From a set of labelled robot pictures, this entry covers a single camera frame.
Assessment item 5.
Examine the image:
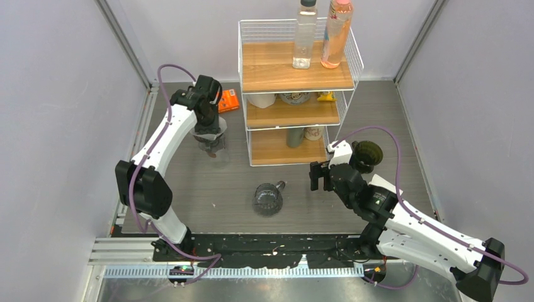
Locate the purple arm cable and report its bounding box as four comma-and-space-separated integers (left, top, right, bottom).
127, 64, 222, 284
333, 125, 529, 286

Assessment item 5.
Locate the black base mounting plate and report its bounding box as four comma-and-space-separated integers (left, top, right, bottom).
183, 233, 387, 270

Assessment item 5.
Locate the dark green dripper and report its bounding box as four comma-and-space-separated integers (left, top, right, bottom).
349, 140, 383, 174

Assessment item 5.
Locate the white printed cup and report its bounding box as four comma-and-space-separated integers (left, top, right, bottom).
304, 126, 325, 141

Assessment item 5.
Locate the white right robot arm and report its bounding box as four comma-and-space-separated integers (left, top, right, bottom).
309, 162, 505, 301

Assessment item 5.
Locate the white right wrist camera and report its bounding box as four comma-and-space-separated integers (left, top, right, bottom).
327, 140, 353, 167

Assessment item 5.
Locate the grey metal can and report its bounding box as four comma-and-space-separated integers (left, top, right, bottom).
286, 127, 305, 148

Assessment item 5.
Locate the white wire wooden shelf rack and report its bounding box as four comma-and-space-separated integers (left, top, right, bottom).
238, 18, 364, 167

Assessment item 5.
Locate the orange snack box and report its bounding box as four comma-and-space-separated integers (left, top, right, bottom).
218, 89, 240, 113

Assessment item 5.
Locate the white cup on shelf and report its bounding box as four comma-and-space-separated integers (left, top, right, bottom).
246, 94, 276, 109

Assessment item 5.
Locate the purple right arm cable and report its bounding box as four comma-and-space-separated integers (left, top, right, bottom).
333, 125, 529, 286

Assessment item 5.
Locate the clear water bottle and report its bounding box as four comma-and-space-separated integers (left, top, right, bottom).
292, 0, 317, 69

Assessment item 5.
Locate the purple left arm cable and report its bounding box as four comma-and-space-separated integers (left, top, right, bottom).
127, 64, 222, 284

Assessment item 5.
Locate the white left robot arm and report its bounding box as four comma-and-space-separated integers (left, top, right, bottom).
115, 75, 227, 260

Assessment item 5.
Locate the printed ceramic bowl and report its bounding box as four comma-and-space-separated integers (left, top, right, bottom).
278, 92, 310, 106

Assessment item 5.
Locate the smoky glass mug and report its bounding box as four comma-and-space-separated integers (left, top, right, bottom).
252, 181, 286, 217

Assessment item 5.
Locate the pink drink bottle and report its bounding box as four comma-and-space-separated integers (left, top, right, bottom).
321, 0, 354, 69

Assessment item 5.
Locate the yellow snack packet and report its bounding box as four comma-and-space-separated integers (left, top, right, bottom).
317, 91, 337, 102

